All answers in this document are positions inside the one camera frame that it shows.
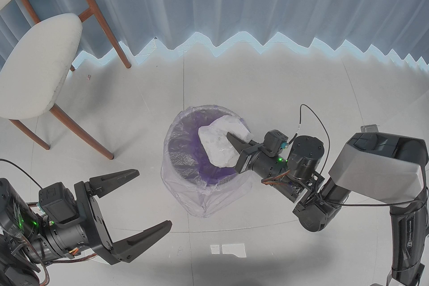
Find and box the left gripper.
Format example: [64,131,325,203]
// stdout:
[40,169,173,266]

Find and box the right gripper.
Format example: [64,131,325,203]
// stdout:
[226,132,291,187]

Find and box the white plastic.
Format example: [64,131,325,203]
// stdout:
[198,115,254,168]

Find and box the purple plastic bag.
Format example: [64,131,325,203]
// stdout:
[160,105,255,219]

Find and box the white trash bin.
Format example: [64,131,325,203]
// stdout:
[164,106,254,191]

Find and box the white wooden chair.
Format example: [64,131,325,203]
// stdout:
[0,0,132,160]

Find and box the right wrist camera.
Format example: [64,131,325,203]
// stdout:
[263,130,290,158]

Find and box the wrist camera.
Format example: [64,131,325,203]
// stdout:
[38,181,80,225]
[263,130,290,158]

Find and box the black cable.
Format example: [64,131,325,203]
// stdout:
[291,104,331,165]
[0,159,43,191]

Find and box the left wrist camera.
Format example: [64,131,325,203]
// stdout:
[38,181,80,225]

